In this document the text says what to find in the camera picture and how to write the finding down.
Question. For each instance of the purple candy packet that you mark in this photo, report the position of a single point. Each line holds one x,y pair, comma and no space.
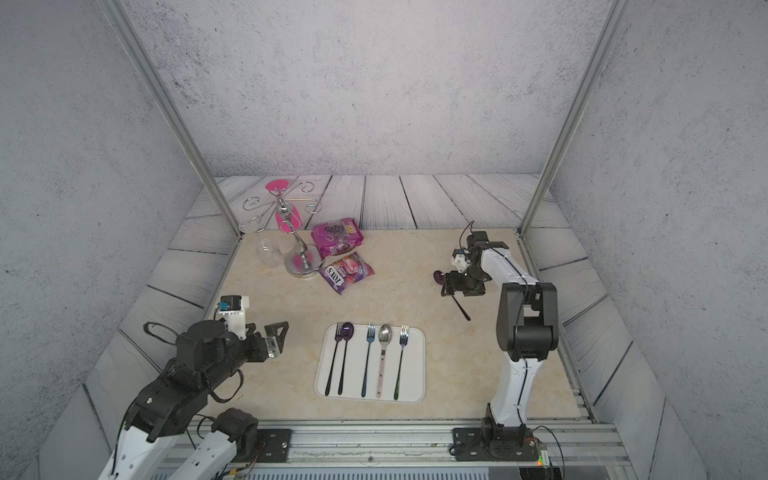
345,272

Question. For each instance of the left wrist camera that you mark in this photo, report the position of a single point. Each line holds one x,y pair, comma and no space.
232,311

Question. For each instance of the left aluminium frame post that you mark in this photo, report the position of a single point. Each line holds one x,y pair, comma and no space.
131,43

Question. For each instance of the rainbow green fork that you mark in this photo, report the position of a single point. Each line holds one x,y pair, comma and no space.
403,342

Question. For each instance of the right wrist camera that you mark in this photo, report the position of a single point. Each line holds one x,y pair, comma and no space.
460,260

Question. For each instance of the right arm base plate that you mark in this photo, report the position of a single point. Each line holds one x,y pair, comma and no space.
511,444

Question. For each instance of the clear wine glass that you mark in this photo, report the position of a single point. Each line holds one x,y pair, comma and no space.
266,250

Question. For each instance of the magenta snack packet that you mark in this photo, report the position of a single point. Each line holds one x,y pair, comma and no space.
337,237

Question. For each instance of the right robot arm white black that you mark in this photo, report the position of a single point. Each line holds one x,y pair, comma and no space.
526,332

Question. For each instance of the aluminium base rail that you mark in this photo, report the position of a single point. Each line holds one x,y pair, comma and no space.
419,449

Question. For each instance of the right aluminium frame post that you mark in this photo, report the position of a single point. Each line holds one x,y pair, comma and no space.
611,28

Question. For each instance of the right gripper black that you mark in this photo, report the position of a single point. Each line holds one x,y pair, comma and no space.
452,283

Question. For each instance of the silver spoon pink handle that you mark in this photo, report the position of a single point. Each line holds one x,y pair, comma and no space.
385,337

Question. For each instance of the rainbow purple spoon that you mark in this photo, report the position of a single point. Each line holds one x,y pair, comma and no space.
461,307

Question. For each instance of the aluminium frame post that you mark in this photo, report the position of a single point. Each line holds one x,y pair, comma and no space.
131,43
611,28

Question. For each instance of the pink wine glass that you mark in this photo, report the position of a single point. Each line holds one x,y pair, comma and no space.
287,216

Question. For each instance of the dark purple fork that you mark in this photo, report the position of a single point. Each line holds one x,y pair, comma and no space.
337,338

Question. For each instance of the silver glass holder stand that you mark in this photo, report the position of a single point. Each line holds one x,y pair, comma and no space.
304,259

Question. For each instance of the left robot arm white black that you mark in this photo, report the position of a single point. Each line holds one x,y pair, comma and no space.
159,417

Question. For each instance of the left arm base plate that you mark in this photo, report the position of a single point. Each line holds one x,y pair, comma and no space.
259,445

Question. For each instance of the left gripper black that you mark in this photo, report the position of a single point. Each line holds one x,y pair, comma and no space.
261,353

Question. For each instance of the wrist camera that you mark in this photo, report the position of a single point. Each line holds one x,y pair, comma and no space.
460,260
232,311

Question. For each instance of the white square tray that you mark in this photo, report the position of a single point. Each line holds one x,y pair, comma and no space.
413,378

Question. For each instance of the blue fork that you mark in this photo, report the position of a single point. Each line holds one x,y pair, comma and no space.
370,337

